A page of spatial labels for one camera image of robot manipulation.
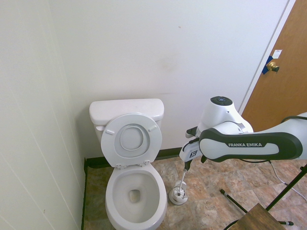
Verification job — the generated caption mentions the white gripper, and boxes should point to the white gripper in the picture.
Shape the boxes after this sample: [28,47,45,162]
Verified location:
[178,138,201,172]

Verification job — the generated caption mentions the white toilet brush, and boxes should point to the white toilet brush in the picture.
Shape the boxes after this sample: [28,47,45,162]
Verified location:
[172,167,189,201]

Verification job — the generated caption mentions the white toilet brush holder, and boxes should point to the white toilet brush holder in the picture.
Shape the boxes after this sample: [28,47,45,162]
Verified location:
[169,181,189,206]

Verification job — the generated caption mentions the white toilet bowl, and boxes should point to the white toilet bowl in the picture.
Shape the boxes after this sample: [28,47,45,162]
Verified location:
[105,164,168,230]

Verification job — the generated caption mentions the white toilet tank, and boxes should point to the white toilet tank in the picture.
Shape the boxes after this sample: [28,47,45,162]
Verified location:
[92,116,165,145]

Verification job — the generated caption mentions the white toilet seat cover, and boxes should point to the white toilet seat cover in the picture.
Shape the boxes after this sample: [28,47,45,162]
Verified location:
[115,122,150,156]

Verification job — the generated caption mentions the white toilet tank lid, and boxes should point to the white toilet tank lid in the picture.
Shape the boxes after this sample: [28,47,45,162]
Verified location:
[89,98,165,126]

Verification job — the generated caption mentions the black rubber baseboard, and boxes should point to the black rubber baseboard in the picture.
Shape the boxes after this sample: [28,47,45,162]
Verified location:
[84,147,185,170]
[80,157,90,230]

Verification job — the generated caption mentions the blue tape strip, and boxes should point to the blue tape strip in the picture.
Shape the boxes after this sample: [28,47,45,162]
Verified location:
[261,55,275,75]

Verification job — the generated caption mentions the brass door knob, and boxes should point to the brass door knob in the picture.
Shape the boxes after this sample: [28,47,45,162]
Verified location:
[267,61,280,73]

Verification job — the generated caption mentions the brown wooden door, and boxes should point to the brown wooden door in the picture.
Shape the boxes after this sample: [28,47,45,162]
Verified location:
[241,0,307,132]

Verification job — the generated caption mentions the white toilet seat ring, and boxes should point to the white toilet seat ring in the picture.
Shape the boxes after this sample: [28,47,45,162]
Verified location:
[100,113,163,169]

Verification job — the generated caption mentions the white floor cable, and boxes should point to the white floor cable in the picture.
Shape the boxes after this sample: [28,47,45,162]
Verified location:
[269,160,307,203]

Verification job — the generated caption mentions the black camera tripod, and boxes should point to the black camera tripod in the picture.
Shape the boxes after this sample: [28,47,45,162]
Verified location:
[220,163,307,227]

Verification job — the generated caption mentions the white door frame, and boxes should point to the white door frame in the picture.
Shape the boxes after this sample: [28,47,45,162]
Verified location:
[236,0,297,116]

